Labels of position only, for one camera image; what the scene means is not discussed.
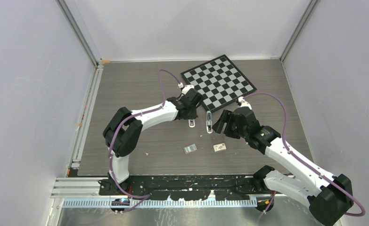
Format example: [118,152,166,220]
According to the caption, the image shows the small blue grey stapler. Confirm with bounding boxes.
[205,111,213,134]

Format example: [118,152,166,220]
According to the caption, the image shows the white stapler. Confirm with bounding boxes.
[189,119,195,128]

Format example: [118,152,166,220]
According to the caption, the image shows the white playing card box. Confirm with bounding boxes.
[213,143,227,153]

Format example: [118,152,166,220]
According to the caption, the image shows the grey staple box tray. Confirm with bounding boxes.
[183,144,197,154]

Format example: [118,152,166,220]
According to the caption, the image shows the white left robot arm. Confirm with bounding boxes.
[103,85,203,195]

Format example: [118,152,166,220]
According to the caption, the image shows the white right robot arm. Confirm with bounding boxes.
[212,107,354,226]

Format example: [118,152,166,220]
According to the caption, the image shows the black white chessboard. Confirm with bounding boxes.
[180,55,257,113]

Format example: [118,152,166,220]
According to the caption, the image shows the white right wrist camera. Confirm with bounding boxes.
[236,97,252,110]

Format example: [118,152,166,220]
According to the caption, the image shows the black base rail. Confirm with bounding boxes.
[98,174,273,201]

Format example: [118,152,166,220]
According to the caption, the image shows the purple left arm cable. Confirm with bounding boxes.
[107,69,185,200]

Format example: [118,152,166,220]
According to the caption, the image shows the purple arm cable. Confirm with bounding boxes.
[243,91,367,218]
[107,69,185,200]

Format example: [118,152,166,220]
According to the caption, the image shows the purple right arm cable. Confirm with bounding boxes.
[243,91,367,218]

